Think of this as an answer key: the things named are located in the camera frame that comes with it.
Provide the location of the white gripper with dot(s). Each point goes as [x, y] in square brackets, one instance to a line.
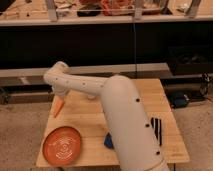
[60, 91]

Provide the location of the orange pepper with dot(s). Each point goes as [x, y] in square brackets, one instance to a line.
[58, 104]

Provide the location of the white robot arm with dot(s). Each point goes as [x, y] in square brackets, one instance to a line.
[134, 140]

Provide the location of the orange ceramic bowl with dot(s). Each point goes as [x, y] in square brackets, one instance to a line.
[62, 146]

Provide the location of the small white toy object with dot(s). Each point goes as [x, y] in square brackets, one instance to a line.
[91, 97]

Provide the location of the wooden table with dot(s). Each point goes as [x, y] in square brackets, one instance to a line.
[87, 117]

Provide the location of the blue crumpled cloth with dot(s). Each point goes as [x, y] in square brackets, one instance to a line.
[108, 141]

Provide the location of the background workbench shelf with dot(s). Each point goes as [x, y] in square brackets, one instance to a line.
[82, 12]

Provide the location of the black striped rectangular object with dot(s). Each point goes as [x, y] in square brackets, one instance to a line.
[157, 126]

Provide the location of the dark device on floor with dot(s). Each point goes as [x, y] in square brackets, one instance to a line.
[179, 100]

